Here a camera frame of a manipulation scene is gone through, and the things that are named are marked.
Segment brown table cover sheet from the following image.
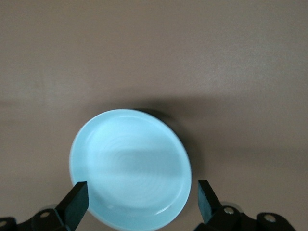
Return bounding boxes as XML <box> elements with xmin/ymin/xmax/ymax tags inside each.
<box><xmin>0</xmin><ymin>0</ymin><xmax>308</xmax><ymax>231</ymax></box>

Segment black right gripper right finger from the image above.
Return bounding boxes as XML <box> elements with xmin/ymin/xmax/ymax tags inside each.
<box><xmin>194</xmin><ymin>180</ymin><xmax>295</xmax><ymax>231</ymax></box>

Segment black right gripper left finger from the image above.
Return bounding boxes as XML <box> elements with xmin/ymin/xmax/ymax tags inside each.
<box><xmin>0</xmin><ymin>180</ymin><xmax>90</xmax><ymax>231</ymax></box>

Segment light blue plate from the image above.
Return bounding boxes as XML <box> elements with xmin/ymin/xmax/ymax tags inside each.
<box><xmin>69</xmin><ymin>108</ymin><xmax>193</xmax><ymax>229</ymax></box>

